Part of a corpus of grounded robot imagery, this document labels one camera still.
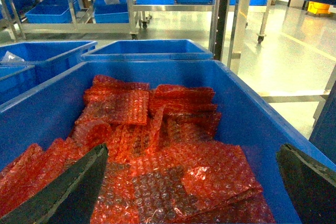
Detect blue bin with red bags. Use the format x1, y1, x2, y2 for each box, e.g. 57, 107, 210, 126
1, 60, 335, 223

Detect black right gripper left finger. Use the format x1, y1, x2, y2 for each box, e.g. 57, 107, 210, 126
1, 144, 108, 223

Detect blue bin behind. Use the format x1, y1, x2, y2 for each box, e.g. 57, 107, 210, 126
81, 39, 213, 61

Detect blue bin far left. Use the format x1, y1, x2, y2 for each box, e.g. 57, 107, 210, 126
1, 40, 98, 84

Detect yellow mop bucket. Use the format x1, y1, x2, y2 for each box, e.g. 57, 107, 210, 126
306, 1, 331, 16

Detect red bubble wrap bags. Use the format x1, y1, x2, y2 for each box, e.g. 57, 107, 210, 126
1, 74, 275, 223

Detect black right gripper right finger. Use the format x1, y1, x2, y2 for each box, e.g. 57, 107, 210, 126
276, 144, 335, 223

